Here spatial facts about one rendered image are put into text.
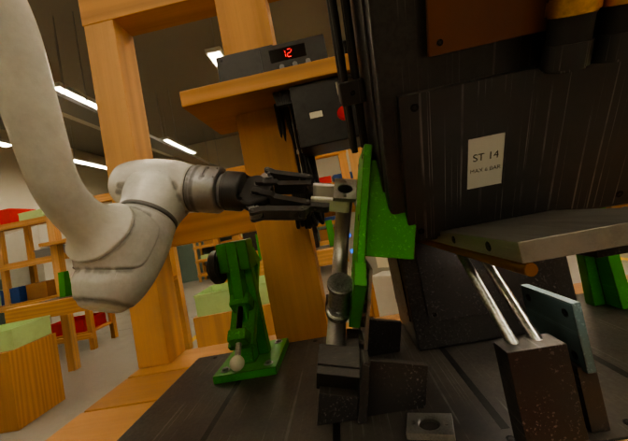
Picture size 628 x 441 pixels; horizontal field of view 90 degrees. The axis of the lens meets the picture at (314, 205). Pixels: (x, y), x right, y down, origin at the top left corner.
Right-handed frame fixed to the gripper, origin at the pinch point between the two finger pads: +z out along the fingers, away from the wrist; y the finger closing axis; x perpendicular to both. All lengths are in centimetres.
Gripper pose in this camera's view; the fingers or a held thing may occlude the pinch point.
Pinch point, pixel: (331, 197)
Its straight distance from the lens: 57.8
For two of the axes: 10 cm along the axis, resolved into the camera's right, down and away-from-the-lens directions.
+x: 0.1, 7.2, 6.9
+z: 9.9, 0.7, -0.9
